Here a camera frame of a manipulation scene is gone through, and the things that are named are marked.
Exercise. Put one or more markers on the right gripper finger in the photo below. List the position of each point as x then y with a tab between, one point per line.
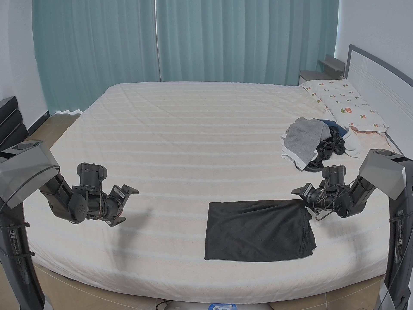
301	190

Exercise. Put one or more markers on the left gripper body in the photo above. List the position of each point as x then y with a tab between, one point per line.
116	202

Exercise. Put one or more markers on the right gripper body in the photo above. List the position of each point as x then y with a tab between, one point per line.
313	196

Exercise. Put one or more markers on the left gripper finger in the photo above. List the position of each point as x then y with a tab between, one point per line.
131	191
116	222

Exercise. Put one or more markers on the black garment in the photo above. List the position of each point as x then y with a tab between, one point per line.
258	231

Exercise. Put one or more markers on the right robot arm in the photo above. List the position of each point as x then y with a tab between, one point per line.
380	173

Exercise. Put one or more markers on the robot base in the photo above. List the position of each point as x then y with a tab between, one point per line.
219	306

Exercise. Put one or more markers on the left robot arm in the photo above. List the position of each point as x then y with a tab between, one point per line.
64	200

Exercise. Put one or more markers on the pile of clothes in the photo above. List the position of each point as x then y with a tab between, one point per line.
303	140

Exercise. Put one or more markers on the bed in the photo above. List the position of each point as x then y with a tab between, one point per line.
193	134

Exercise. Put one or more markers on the white printed pillow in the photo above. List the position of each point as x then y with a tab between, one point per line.
345	105

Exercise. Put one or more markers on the grey bedside table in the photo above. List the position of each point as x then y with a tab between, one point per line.
322	71

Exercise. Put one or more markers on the black chest of drawers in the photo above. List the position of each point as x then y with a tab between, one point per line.
11	124

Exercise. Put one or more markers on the blue-green curtain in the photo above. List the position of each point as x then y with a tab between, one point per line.
96	37
245	27

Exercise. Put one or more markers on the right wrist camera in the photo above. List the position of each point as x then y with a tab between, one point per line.
326	173

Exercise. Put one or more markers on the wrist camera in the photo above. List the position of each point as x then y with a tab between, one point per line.
103	173
326	173

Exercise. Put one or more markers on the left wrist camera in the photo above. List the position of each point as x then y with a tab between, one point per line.
103	173

